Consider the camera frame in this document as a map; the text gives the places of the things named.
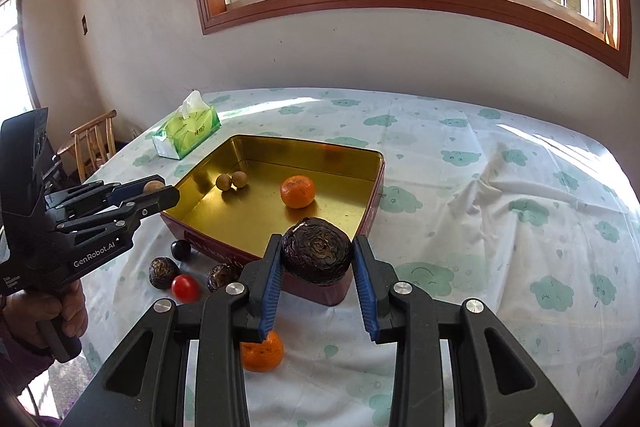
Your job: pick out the dark wrinkled passion fruit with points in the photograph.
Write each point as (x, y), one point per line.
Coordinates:
(164, 273)
(315, 252)
(222, 277)

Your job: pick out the dark wall switch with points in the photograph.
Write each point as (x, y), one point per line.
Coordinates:
(85, 24)

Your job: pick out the gold and red tin box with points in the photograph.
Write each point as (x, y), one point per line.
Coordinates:
(330, 217)

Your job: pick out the wooden chair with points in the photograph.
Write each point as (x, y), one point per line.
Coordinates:
(92, 127)

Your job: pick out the narrow wooden framed window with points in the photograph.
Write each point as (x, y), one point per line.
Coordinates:
(12, 57)

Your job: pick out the orange mandarin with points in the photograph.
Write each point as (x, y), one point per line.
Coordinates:
(265, 354)
(297, 192)

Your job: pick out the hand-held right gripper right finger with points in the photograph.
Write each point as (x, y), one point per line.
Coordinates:
(364, 302)

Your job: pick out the person's left forearm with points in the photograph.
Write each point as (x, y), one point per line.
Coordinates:
(15, 357)

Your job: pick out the white cloud print tablecloth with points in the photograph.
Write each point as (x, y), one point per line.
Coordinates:
(500, 232)

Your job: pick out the brown longan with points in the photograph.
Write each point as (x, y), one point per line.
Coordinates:
(223, 181)
(239, 178)
(152, 187)

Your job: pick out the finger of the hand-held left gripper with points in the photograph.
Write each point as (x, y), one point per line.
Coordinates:
(160, 201)
(125, 192)

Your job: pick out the green tissue box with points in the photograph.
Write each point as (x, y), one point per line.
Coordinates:
(190, 132)

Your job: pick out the person's left hand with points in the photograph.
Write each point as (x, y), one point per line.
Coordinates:
(75, 307)

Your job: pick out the red tomato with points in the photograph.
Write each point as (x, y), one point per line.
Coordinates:
(186, 288)

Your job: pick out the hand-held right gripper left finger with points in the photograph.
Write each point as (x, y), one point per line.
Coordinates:
(272, 302)

